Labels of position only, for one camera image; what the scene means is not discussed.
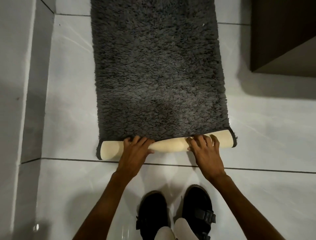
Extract grey shaggy rug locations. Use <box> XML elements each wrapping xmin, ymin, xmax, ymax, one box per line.
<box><xmin>90</xmin><ymin>0</ymin><xmax>238</xmax><ymax>161</ymax></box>

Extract person's right forearm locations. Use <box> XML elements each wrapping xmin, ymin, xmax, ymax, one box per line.
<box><xmin>209</xmin><ymin>173</ymin><xmax>289</xmax><ymax>240</ymax></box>

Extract white trousers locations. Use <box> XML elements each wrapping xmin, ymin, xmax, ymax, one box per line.
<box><xmin>154</xmin><ymin>217</ymin><xmax>198</xmax><ymax>240</ymax></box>

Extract black left shoe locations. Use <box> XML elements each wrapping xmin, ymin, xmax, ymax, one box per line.
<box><xmin>136</xmin><ymin>190</ymin><xmax>170</xmax><ymax>240</ymax></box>

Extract black right shoe with buckle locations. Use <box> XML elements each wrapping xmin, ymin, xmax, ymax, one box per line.
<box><xmin>179</xmin><ymin>185</ymin><xmax>217</xmax><ymax>240</ymax></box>

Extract person's left forearm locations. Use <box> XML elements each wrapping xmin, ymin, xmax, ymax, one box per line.
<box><xmin>72</xmin><ymin>171</ymin><xmax>130</xmax><ymax>240</ymax></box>

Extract person's right hand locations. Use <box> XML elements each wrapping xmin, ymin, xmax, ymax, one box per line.
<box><xmin>186</xmin><ymin>135</ymin><xmax>226</xmax><ymax>181</ymax></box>

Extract person's left hand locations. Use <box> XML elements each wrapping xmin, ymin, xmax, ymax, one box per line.
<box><xmin>116</xmin><ymin>136</ymin><xmax>155</xmax><ymax>176</ymax></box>

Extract dark brown wooden cabinet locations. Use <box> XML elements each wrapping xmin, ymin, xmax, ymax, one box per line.
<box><xmin>250</xmin><ymin>0</ymin><xmax>316</xmax><ymax>74</ymax></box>

